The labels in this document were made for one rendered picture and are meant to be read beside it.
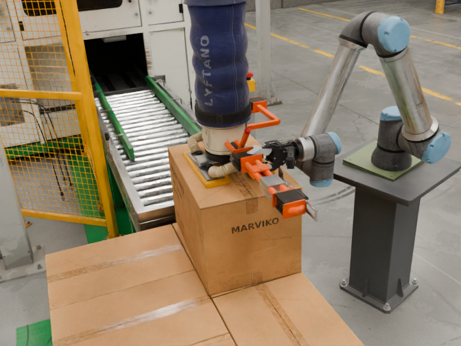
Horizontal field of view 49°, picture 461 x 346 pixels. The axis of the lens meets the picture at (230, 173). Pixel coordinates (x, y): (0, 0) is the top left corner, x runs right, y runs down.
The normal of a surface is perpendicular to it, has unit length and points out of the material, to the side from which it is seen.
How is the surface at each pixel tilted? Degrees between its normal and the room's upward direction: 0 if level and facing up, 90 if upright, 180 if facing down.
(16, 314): 0
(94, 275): 0
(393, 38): 87
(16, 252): 90
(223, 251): 90
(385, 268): 90
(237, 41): 76
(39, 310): 0
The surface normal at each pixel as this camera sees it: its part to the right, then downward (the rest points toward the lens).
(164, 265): -0.05, -0.89
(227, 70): 0.10, 0.14
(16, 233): 0.36, 0.40
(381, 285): -0.74, 0.33
